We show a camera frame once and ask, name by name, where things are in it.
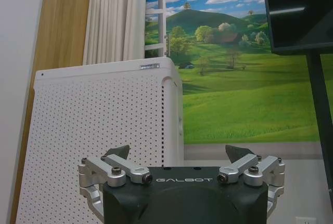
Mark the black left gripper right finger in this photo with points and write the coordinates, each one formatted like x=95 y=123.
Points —
x=249 y=165

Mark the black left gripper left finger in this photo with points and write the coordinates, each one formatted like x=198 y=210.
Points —
x=114 y=166

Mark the white perforated air purifier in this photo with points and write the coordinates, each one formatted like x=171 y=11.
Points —
x=104 y=120

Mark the black television stand pole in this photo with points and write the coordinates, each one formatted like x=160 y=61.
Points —
x=320 y=120

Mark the green hills landscape mural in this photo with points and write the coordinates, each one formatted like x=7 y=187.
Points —
x=234 y=65

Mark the beige pleated curtain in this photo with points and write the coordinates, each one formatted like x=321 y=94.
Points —
x=114 y=18

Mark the black television screen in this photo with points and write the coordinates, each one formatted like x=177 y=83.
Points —
x=299 y=13

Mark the wooden wall panel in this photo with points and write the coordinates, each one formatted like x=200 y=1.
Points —
x=56 y=60

